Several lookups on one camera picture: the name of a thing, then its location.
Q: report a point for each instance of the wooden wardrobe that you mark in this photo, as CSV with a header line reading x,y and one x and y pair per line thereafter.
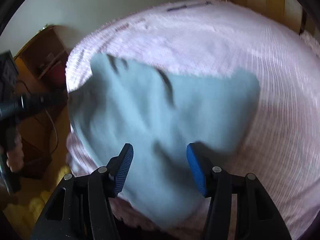
x,y
277,2

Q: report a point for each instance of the person's left hand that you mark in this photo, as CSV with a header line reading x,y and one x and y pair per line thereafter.
x,y
15,158

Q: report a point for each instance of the pink checkered bed sheet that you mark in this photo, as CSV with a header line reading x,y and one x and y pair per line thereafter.
x,y
212,40

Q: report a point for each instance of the dark red object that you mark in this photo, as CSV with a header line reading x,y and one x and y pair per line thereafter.
x,y
58,76

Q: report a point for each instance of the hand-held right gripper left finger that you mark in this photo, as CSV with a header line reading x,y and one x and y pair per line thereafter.
x,y
123,170

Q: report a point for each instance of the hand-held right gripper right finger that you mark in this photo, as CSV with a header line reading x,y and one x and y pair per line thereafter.
x,y
196,170

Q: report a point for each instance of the wooden nightstand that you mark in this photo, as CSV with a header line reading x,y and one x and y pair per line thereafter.
x,y
42,47

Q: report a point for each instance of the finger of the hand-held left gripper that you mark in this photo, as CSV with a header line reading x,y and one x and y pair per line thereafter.
x,y
42,102

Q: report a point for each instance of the teal pants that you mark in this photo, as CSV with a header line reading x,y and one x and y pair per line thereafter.
x,y
150,110

